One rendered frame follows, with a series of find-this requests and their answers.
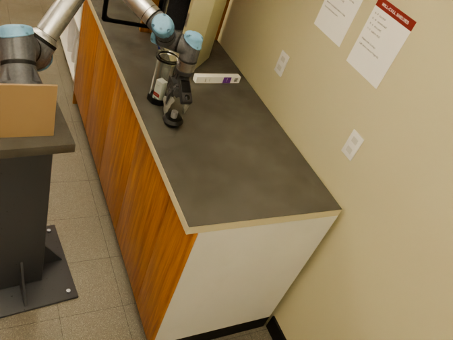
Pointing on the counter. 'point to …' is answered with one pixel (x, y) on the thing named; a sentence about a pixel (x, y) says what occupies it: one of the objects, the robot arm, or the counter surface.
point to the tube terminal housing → (205, 23)
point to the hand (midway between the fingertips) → (174, 112)
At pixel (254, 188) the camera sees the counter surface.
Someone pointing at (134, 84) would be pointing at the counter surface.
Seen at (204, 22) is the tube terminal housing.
